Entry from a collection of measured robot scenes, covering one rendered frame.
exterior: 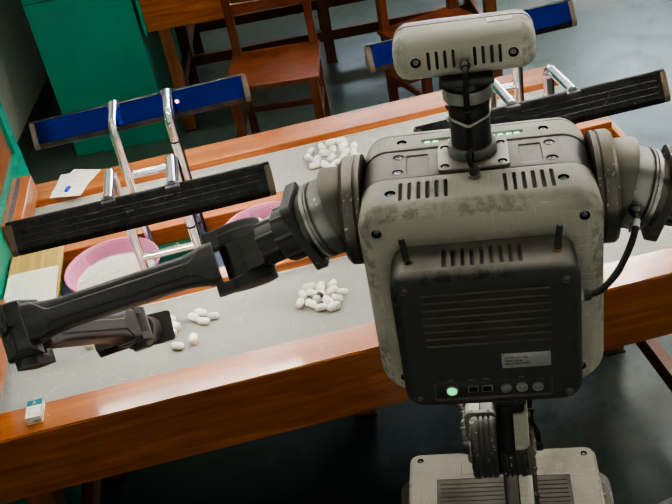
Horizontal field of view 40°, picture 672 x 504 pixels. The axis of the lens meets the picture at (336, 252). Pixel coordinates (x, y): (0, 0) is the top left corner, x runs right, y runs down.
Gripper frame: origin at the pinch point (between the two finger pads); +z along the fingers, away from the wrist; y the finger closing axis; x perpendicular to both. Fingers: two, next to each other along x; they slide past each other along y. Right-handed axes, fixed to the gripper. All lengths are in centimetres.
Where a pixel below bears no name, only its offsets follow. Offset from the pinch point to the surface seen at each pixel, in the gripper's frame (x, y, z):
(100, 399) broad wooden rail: 12.1, 15.7, 0.7
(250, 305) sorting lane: -1.8, -20.8, 22.0
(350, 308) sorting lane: 5.1, -44.7, 13.7
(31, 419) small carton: 12.7, 30.6, -2.6
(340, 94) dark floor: -119, -81, 282
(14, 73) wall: -175, 92, 291
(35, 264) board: -29, 37, 49
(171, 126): -54, -11, 32
